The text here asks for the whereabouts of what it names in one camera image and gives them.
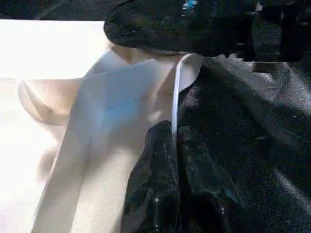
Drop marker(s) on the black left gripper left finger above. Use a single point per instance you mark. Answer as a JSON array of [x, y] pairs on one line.
[[155, 189]]

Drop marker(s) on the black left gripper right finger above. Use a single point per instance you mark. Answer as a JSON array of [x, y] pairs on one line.
[[206, 194]]

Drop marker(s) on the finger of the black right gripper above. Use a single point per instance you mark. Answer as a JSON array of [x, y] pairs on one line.
[[170, 26]]

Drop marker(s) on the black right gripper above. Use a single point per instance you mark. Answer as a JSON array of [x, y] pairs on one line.
[[279, 29]]

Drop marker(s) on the white plastic table top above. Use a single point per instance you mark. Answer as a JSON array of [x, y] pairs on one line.
[[48, 48]]

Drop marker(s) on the black glossy mat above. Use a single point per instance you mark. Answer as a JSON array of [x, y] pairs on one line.
[[243, 121]]

